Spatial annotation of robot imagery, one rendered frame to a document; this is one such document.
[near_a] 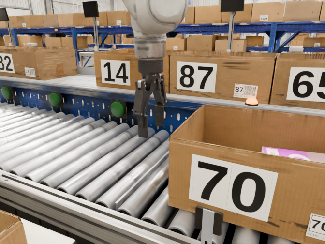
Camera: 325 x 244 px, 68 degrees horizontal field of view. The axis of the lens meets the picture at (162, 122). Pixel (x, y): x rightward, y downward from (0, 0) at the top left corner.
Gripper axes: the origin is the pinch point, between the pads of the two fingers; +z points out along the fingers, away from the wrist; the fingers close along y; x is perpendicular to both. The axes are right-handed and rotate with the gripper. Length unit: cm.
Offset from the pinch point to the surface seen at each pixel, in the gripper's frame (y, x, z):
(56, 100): -21, -66, 4
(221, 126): -7.9, 20.1, -0.2
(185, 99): -23.2, 2.6, -3.4
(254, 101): -24.2, 27.5, -4.8
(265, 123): -8.5, 32.3, -2.8
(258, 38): -894, -58, -17
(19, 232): 46.2, 1.6, 2.2
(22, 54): -29, -97, -17
